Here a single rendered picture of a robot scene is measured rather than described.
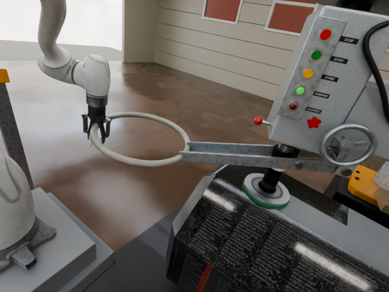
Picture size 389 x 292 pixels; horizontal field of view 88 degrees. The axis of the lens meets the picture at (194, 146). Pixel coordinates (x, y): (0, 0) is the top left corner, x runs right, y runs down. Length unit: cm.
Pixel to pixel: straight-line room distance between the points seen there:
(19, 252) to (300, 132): 88
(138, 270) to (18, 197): 115
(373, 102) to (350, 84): 9
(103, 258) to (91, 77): 67
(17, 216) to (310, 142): 86
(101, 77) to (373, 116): 98
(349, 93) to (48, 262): 97
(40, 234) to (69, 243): 8
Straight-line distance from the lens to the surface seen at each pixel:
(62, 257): 71
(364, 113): 82
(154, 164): 85
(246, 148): 98
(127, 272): 164
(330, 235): 103
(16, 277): 71
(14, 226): 65
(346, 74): 76
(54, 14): 78
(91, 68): 95
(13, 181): 60
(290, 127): 77
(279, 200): 98
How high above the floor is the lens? 146
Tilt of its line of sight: 29 degrees down
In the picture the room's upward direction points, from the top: 12 degrees clockwise
